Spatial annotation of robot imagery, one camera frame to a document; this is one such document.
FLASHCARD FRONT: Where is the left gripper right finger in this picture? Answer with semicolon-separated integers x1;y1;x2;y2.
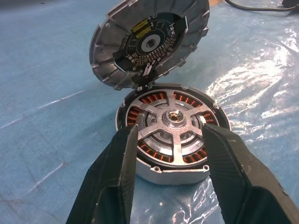
201;123;299;224

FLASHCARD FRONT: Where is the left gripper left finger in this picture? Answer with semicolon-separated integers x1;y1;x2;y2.
66;124;140;224

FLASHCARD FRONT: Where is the copper wound motor stator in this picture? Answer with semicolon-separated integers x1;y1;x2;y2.
116;81;232;186

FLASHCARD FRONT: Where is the silver spoked rotor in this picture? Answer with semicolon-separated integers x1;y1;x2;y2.
136;90;212;167

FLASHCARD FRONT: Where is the grey hinged motor lid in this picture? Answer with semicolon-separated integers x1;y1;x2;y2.
89;0;210;91

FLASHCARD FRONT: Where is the blue plastic-covered table sheet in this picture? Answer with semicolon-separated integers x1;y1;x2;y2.
0;0;299;224

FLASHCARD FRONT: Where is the brown cardboard sheet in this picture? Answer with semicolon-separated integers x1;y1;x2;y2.
208;0;228;7

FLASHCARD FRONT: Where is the black power adapter cable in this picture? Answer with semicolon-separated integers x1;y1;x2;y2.
224;0;299;11

